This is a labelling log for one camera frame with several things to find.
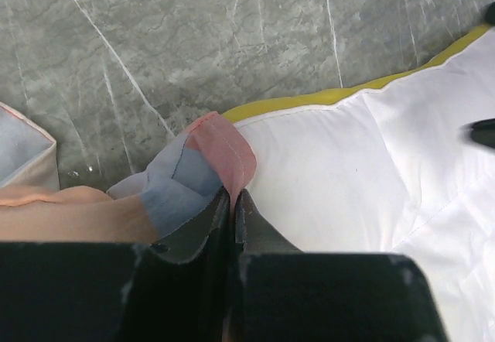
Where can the white pillow yellow edge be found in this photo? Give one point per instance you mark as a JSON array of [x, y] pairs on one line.
[[385, 167]]

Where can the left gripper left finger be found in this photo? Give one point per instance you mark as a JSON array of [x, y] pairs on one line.
[[172, 290]]

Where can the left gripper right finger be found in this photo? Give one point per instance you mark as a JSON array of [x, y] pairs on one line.
[[284, 294]]

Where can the plaid orange blue pillowcase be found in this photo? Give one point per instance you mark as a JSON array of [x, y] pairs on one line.
[[209, 155]]

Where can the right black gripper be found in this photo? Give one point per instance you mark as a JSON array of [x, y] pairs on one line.
[[483, 132]]

